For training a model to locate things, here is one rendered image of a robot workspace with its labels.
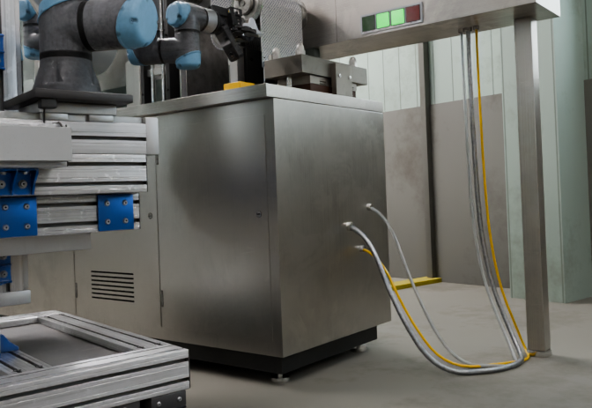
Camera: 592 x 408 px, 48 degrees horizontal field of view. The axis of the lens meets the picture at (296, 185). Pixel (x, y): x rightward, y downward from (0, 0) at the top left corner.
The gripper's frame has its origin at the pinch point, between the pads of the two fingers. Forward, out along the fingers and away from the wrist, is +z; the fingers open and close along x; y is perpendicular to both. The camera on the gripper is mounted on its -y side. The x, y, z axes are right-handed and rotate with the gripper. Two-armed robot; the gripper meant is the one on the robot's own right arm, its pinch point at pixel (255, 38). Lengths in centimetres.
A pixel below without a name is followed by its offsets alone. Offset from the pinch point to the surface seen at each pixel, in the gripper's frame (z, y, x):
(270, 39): 12.4, 3.1, 4.0
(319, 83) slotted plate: 15.5, -17.4, -11.5
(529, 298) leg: 59, -100, -51
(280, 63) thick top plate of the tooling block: 4.6, -9.6, -5.1
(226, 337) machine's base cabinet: -18, -95, 16
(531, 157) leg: 59, -54, -61
